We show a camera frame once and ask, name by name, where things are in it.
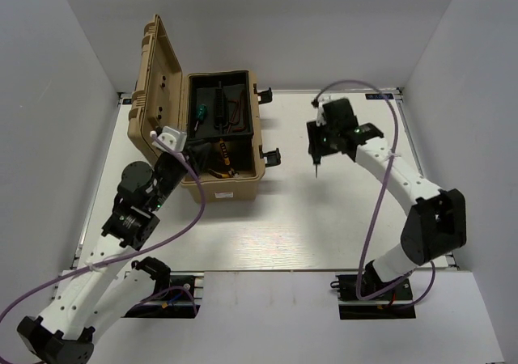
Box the yellow black needle-nose pliers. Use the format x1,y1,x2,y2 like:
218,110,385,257
219,138,231,168

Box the yellow black cutting pliers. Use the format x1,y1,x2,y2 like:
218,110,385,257
207,168,239,179

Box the green stubby flathead screwdriver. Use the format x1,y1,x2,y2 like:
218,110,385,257
193,104,208,132

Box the black toolbox front latch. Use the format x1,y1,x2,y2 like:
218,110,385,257
259,148,282,167

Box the black toolbox latch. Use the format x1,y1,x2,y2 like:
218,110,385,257
259,148,282,167
257,87,273,104

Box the large brown hex key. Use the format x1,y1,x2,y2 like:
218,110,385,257
231,91,246,133

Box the tan plastic toolbox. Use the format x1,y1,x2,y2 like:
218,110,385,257
127,15,265,202

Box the black toolbox tray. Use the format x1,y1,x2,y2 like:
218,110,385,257
187,70,253,142

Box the medium brown hex key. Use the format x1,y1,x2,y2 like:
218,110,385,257
227,100,240,133

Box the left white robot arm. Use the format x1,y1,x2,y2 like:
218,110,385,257
17,142,211,363

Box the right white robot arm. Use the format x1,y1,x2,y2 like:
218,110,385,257
307,98,467,301

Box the black toolbox rear latch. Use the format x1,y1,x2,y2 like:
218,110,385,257
257,87,273,104

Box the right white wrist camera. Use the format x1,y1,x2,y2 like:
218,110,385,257
312,95,333,127

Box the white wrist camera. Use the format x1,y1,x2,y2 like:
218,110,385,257
312,95,333,127
150,126,187,153

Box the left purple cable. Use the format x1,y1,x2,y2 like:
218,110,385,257
0,137,206,320

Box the purple cable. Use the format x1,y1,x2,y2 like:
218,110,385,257
0,137,206,320
315,79,437,311

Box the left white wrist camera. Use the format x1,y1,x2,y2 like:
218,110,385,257
150,126,187,153

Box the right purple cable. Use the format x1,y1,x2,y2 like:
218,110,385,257
315,79,437,311

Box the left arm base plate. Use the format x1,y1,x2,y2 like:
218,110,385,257
124,273,204,320

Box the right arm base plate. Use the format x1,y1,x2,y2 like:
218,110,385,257
329,274,416,320

